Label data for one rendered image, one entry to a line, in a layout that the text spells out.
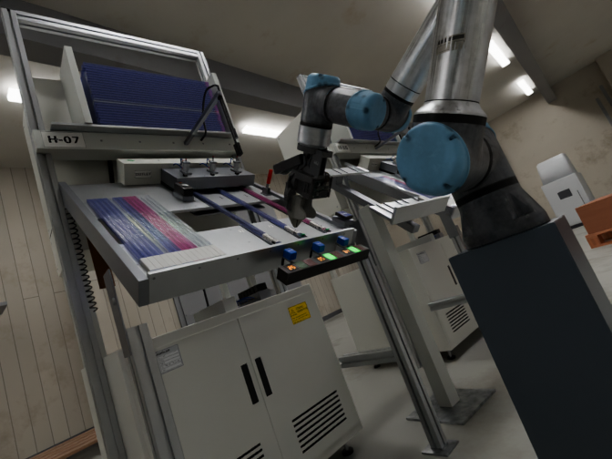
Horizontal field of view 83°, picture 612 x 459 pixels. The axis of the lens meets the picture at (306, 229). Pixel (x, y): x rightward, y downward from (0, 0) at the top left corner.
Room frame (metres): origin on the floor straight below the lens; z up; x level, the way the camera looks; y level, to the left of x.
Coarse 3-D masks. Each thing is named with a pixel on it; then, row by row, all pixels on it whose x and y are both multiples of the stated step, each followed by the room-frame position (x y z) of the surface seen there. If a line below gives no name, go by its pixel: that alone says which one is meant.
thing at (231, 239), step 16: (256, 224) 1.07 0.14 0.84; (272, 224) 1.09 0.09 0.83; (288, 224) 1.12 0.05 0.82; (304, 224) 1.15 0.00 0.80; (320, 224) 1.17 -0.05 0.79; (224, 240) 0.92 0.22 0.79; (240, 240) 0.94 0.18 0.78; (256, 240) 0.96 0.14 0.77; (288, 240) 1.00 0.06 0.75; (144, 272) 0.72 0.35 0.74
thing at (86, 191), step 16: (80, 192) 1.03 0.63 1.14; (96, 192) 1.06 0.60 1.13; (112, 192) 1.08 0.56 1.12; (128, 192) 1.11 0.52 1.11; (144, 192) 1.14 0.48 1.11; (160, 192) 1.17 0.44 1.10; (208, 192) 1.26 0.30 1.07; (240, 192) 1.33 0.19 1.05; (256, 192) 1.37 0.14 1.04; (176, 208) 1.07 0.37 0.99; (192, 208) 1.09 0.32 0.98; (208, 208) 1.13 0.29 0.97; (224, 208) 1.27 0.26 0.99; (240, 208) 1.30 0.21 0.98; (256, 208) 1.33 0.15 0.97
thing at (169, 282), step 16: (304, 240) 0.98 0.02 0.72; (320, 240) 1.03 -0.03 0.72; (336, 240) 1.09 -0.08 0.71; (224, 256) 0.80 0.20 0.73; (240, 256) 0.83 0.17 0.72; (256, 256) 0.87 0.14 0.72; (272, 256) 0.92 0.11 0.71; (304, 256) 1.01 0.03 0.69; (160, 272) 0.70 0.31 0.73; (176, 272) 0.72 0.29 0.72; (192, 272) 0.75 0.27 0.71; (208, 272) 0.79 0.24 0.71; (224, 272) 0.82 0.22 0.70; (240, 272) 0.86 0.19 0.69; (256, 272) 0.90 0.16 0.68; (160, 288) 0.71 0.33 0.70; (176, 288) 0.74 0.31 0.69; (192, 288) 0.77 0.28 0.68
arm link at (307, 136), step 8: (304, 128) 0.73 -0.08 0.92; (312, 128) 0.72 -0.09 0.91; (320, 128) 0.79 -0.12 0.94; (304, 136) 0.73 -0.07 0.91; (312, 136) 0.73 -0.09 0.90; (320, 136) 0.73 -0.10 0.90; (328, 136) 0.74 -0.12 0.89; (304, 144) 0.74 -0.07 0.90; (312, 144) 0.74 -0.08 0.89; (320, 144) 0.74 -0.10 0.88; (328, 144) 0.76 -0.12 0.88
